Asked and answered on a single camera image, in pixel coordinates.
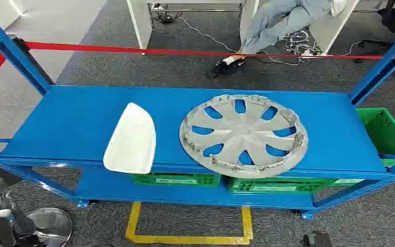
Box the person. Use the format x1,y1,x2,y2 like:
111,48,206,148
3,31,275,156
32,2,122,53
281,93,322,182
211,0,350,78

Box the blue metal shelf rack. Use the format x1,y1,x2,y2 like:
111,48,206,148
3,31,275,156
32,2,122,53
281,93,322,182
0,3,395,221

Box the black cables with adapter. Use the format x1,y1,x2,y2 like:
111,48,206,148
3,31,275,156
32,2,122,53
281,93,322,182
151,3,184,25

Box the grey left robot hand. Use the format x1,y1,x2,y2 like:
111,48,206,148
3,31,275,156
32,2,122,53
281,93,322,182
0,177,37,237

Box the shiny round metal base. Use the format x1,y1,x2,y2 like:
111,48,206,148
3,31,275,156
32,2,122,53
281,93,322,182
26,207,74,247

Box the white floor cable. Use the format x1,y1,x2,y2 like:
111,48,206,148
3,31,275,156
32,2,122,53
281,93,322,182
176,14,237,54

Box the tangled cable bundle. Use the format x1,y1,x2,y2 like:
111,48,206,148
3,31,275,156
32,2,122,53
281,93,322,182
259,30,322,66

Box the white plastic shell cover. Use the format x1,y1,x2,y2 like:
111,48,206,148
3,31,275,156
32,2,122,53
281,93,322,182
102,102,157,175

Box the green plastic crate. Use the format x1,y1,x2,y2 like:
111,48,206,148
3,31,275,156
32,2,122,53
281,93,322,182
227,176,365,195
129,172,222,188
355,107,395,168

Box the black barrier post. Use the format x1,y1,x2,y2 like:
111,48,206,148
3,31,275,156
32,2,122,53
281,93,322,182
11,37,56,86

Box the white power strip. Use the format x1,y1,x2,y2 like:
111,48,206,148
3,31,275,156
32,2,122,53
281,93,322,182
300,50,323,59

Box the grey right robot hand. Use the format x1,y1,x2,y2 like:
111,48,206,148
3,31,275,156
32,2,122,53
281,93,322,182
299,231,333,247

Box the white desk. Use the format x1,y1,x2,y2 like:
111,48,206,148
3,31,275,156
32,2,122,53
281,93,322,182
127,0,360,56

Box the grey plastic wheel hubcap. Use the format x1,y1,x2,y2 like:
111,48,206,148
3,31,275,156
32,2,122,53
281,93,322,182
178,94,309,179

